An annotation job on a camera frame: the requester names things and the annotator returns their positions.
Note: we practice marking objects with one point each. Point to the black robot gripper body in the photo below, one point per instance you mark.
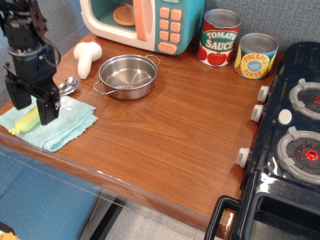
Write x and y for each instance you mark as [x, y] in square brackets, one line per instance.
[33, 67]

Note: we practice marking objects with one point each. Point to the black toy stove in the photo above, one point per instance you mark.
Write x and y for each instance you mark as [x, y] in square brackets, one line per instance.
[280, 188]

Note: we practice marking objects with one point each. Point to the black table leg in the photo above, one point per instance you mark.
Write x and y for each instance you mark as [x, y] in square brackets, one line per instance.
[104, 216]

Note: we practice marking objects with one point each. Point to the white plush mushroom toy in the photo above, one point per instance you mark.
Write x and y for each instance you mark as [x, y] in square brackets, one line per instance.
[85, 52]

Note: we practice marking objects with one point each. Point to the small steel pot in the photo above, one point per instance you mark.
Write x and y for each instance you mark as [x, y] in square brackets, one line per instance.
[128, 77]

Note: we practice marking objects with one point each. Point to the orange object at corner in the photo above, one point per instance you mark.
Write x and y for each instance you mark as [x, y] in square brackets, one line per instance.
[7, 233]

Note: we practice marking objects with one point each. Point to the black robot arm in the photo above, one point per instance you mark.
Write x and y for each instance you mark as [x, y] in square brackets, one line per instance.
[22, 23]

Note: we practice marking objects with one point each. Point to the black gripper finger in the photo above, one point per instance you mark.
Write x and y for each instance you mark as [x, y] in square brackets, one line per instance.
[48, 110]
[19, 97]

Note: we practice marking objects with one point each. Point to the light blue folded towel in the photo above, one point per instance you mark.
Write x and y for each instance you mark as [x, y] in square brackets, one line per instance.
[74, 118]

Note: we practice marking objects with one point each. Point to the yellow handled metal spoon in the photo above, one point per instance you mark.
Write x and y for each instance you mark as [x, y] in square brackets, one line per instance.
[32, 118]

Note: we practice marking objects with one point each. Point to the tomato sauce can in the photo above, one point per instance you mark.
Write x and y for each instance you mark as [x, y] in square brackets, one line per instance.
[220, 30]

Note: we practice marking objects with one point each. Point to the teal toy microwave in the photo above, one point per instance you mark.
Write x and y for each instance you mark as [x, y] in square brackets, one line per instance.
[162, 26]

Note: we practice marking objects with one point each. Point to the clear acrylic table guard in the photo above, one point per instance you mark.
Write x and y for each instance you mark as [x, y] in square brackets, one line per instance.
[46, 196]

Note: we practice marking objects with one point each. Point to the pineapple slices can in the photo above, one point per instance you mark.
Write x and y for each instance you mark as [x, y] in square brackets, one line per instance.
[255, 55]

